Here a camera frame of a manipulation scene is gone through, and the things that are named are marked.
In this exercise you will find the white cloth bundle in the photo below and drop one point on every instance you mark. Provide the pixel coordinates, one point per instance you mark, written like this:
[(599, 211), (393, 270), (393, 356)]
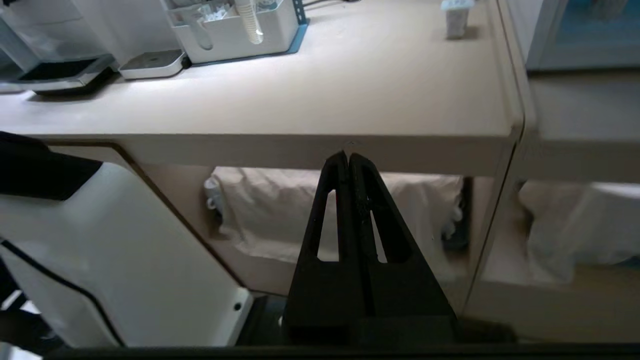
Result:
[(272, 215), (580, 225)]

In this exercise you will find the coffee machine drip tray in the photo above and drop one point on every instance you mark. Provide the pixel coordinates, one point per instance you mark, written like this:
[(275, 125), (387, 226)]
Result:
[(60, 75)]

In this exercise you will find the small white scale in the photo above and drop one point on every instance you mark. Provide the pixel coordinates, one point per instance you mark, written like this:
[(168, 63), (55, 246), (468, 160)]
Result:
[(152, 64)]

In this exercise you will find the small white cup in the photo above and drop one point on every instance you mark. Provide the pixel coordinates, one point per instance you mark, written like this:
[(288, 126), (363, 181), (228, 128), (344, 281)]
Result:
[(457, 17)]

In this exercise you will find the beige counter table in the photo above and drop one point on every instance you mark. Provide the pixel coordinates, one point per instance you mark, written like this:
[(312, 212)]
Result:
[(300, 95)]

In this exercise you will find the white organizer box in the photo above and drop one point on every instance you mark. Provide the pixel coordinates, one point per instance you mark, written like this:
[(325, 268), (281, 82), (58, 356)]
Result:
[(235, 35)]

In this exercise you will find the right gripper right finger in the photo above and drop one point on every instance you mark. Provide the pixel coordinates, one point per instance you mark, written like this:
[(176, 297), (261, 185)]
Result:
[(400, 295)]

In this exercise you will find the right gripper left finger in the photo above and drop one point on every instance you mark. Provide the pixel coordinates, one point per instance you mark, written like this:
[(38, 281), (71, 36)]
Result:
[(325, 295)]

